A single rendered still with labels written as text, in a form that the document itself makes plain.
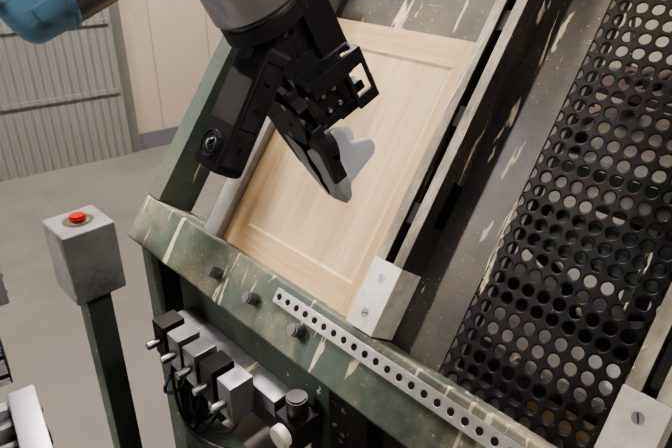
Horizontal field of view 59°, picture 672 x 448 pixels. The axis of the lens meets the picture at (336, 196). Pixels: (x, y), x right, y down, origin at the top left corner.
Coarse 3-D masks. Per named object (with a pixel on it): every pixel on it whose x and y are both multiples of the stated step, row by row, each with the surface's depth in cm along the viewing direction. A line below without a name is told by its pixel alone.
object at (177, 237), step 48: (144, 240) 146; (192, 240) 136; (240, 288) 122; (288, 288) 115; (288, 336) 112; (336, 384) 102; (384, 384) 97; (432, 384) 92; (432, 432) 90; (528, 432) 85
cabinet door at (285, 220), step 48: (384, 48) 123; (432, 48) 115; (384, 96) 119; (432, 96) 112; (384, 144) 116; (288, 192) 127; (384, 192) 112; (240, 240) 131; (288, 240) 123; (336, 240) 116; (336, 288) 112
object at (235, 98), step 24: (264, 48) 46; (240, 72) 48; (264, 72) 47; (240, 96) 47; (264, 96) 47; (216, 120) 49; (240, 120) 47; (264, 120) 48; (216, 144) 47; (240, 144) 47; (216, 168) 47; (240, 168) 48
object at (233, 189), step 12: (336, 0) 136; (264, 132) 134; (264, 144) 135; (252, 156) 134; (252, 168) 134; (228, 180) 136; (240, 180) 134; (228, 192) 135; (240, 192) 134; (216, 204) 136; (228, 204) 134; (216, 216) 135; (228, 216) 134; (204, 228) 136; (216, 228) 134
